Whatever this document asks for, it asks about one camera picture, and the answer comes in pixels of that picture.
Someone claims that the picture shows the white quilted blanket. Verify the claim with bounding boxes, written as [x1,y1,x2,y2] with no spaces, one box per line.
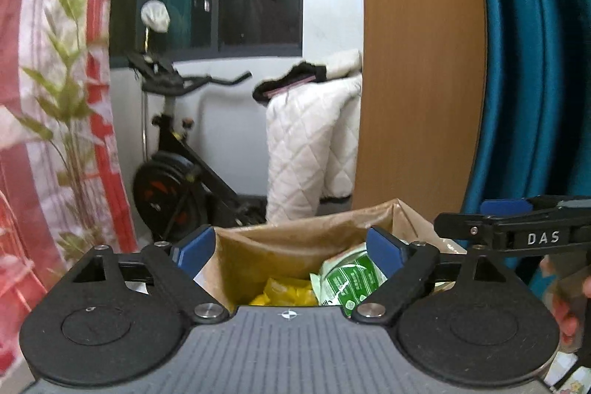
[265,49,363,224]

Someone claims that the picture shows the wooden panel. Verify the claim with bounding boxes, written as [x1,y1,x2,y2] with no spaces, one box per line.
[353,0,488,215]

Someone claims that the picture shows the plastic-lined cardboard box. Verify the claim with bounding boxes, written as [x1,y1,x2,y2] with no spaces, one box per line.
[194,198,467,307]

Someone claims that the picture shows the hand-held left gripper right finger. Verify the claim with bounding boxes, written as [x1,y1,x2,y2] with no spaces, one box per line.
[351,225,525,325]

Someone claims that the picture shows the printed backdrop cloth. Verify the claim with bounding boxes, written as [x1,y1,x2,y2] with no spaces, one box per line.
[0,0,139,381]

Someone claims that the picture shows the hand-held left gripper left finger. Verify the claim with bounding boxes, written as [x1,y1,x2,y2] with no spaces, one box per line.
[69,225,232,323]

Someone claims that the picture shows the black exercise bike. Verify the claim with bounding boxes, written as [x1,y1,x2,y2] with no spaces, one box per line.
[127,50,269,244]

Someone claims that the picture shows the yellow snack packet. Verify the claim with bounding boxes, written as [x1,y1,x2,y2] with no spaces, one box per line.
[249,276,319,307]

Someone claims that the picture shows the black garment with pink stripe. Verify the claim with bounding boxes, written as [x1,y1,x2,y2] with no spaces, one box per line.
[253,61,329,104]

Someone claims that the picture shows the white plastic bag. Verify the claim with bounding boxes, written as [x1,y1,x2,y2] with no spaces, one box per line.
[141,0,171,34]

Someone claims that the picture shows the teal curtain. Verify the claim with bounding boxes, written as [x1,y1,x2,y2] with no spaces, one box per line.
[462,0,591,298]

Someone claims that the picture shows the white and green snack packet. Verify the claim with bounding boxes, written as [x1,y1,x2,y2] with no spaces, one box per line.
[310,243,393,316]

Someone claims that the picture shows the person's right hand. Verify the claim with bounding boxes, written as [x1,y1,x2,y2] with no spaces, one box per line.
[539,258,591,349]

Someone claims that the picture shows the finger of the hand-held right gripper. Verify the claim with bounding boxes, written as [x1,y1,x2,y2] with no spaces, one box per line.
[434,213,509,249]
[480,196,591,217]

